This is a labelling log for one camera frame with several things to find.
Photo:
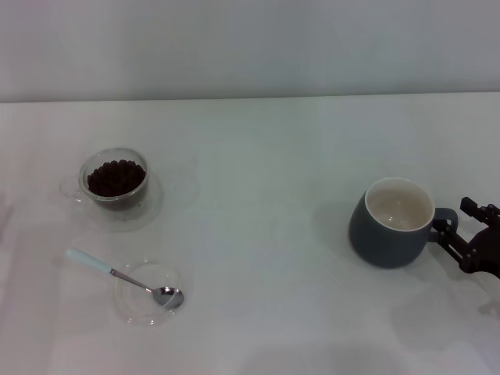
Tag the glass bowl of coffee beans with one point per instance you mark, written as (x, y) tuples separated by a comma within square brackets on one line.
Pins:
[(117, 203)]

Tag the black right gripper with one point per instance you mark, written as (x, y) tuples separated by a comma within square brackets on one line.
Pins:
[(488, 254)]

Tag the coffee beans pile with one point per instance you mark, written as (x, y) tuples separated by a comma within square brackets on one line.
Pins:
[(116, 179)]

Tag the small clear glass dish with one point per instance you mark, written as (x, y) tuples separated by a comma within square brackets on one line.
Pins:
[(133, 308)]

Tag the dark grey ceramic mug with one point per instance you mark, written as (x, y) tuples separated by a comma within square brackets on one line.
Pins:
[(381, 244)]

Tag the clear glass saucer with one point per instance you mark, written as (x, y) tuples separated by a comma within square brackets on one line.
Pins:
[(153, 207)]

